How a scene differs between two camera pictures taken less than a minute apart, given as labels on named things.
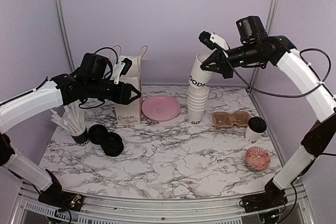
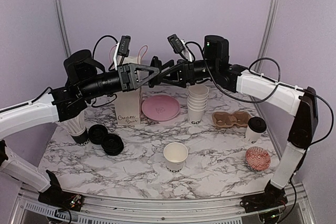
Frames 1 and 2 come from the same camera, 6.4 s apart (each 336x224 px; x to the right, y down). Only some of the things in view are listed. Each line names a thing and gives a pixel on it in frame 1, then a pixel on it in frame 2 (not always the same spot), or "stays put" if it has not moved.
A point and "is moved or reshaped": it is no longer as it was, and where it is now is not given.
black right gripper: (221, 66) -> (186, 75)
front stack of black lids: (112, 144) stays put
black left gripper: (123, 95) -> (124, 68)
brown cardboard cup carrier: (238, 118) stays put
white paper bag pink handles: (129, 114) stays put
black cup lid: (256, 124) stays put
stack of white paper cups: (197, 104) stays put
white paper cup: (198, 77) is moved or reshaped
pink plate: (161, 107) stays put
